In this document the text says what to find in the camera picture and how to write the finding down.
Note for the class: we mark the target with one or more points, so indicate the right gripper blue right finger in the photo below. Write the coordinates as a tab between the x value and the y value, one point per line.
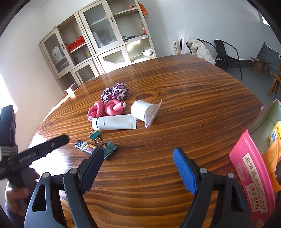
231	208

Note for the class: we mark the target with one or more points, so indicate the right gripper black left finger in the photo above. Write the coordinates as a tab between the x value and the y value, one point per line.
45	209

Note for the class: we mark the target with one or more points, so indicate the light orange toy cube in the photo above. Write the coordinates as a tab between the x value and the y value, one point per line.
271	159

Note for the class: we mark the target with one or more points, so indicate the green white medicine box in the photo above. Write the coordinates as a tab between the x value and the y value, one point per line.
275	133

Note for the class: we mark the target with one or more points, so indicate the pink foam twist roller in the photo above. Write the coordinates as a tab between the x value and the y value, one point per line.
111	108

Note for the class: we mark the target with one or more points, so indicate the white cosmetic tube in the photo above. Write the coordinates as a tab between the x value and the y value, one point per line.
117	122

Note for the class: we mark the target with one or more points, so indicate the person's left hand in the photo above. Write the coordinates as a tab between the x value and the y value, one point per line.
13	196

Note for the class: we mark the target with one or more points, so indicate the pink tin box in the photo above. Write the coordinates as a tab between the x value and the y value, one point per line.
261	128

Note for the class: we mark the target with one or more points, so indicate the large teal binder clip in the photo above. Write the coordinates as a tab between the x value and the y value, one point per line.
109	148

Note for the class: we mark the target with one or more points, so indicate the small white box on table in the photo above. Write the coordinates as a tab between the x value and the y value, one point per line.
71	90

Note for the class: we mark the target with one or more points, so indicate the white wrapped tissue pack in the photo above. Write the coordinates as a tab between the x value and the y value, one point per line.
145	111

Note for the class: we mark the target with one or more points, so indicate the leopard print pompom scrunchie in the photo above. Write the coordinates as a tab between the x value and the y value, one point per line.
118	92

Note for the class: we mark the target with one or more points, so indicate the long wooden bench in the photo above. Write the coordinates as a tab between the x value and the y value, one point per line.
275	85

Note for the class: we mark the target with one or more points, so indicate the small wooden stool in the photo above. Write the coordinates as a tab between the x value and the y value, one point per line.
260	65

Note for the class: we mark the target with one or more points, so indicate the black metal chair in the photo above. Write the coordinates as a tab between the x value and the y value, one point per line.
224	57

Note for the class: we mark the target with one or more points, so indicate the beige glass-door cabinet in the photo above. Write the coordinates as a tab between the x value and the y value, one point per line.
98	38

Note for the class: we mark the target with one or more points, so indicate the white puffer jacket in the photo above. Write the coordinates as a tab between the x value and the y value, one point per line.
201	51

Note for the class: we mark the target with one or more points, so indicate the black chair with white jacket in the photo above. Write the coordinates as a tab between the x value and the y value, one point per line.
202	51

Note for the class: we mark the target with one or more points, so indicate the wooden measuring stick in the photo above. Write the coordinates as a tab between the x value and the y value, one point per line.
175	47

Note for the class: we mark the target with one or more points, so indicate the white bowl in cabinet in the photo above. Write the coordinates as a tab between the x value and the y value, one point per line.
147	52

